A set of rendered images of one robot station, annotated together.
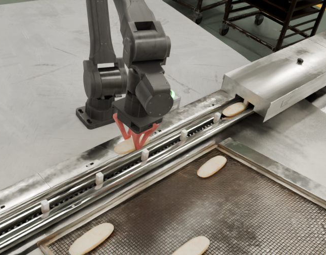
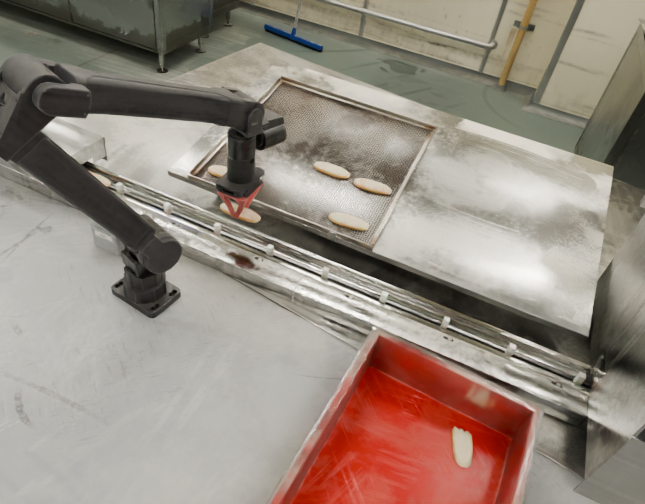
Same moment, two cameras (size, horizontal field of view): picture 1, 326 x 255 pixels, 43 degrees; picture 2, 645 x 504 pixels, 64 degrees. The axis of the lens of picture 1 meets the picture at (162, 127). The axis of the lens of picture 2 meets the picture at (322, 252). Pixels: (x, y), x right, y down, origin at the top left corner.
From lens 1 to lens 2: 132 cm
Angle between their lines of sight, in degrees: 79
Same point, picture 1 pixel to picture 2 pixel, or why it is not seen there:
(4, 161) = (277, 345)
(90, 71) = (162, 240)
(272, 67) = not seen: hidden behind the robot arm
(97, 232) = (344, 217)
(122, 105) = (241, 185)
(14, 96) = (144, 401)
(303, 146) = (126, 144)
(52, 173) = (287, 280)
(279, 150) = (141, 157)
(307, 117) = not seen: hidden behind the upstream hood
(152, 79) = (271, 117)
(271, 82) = (54, 134)
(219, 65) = not seen: outside the picture
